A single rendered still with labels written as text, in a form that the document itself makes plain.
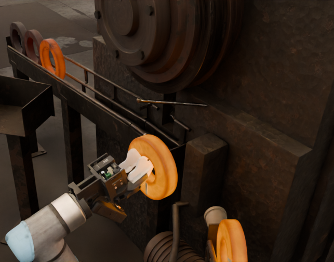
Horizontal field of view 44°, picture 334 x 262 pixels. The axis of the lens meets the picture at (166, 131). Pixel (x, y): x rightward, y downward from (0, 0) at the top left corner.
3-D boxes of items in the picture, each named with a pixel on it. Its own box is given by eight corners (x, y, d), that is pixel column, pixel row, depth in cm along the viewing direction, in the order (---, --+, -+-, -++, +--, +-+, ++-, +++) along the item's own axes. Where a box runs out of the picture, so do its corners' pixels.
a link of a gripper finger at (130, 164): (152, 142, 94) (119, 164, 90) (156, 159, 98) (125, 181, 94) (144, 135, 96) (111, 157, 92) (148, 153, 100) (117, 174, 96)
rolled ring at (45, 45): (35, 41, 182) (42, 39, 184) (45, 81, 187) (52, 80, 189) (52, 38, 168) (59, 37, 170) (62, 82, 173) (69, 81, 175)
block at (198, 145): (203, 192, 132) (212, 129, 119) (221, 206, 127) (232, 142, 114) (178, 206, 126) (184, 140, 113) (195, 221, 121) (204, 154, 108)
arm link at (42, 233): (17, 256, 87) (-3, 228, 83) (62, 224, 91) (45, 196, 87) (29, 276, 81) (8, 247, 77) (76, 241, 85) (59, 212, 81)
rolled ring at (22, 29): (21, 25, 193) (27, 24, 194) (6, 20, 205) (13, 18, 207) (27, 63, 201) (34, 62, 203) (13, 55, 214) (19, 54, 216)
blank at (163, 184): (137, 125, 101) (126, 128, 99) (178, 148, 90) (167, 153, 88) (138, 178, 108) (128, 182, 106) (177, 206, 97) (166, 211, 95)
